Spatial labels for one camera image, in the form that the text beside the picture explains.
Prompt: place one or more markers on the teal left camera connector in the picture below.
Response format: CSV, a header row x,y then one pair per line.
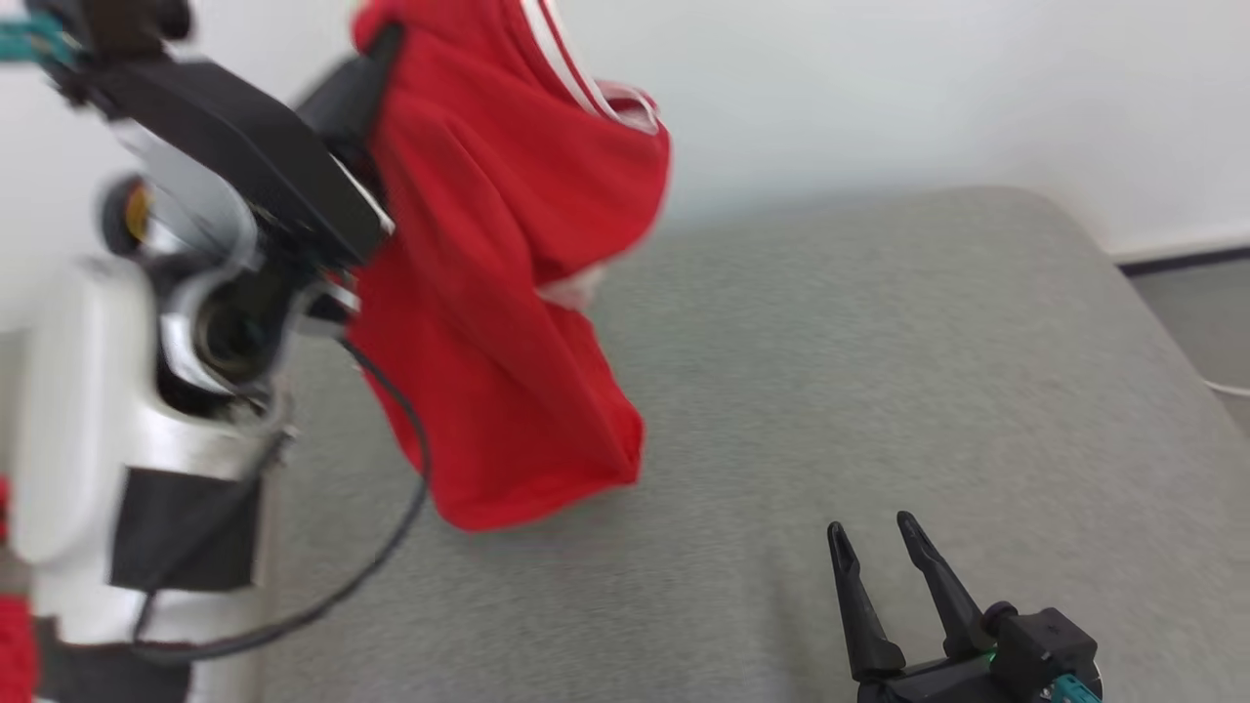
x,y
29,44

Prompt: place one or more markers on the teal right camera connector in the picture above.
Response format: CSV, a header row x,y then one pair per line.
x,y
1074,690

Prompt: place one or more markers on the red Bulls 23 jersey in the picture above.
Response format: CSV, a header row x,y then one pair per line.
x,y
488,293

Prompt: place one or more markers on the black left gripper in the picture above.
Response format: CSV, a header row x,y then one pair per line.
x,y
244,146

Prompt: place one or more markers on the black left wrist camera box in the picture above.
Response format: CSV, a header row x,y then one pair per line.
x,y
117,24

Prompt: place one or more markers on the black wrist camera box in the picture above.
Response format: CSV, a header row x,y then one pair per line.
x,y
1045,644
117,24

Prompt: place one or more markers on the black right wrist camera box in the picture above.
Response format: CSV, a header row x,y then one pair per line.
x,y
1045,644

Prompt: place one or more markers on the dark wall baseboard strip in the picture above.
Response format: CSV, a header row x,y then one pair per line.
x,y
1191,260

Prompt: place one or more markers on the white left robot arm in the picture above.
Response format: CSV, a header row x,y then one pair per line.
x,y
78,391

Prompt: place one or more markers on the teal camera connector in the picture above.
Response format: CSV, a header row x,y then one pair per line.
x,y
29,44
1074,690

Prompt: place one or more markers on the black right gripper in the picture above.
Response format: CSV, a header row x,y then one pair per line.
x,y
928,688

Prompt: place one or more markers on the red shorts with white hem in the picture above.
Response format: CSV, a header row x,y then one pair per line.
x,y
15,654

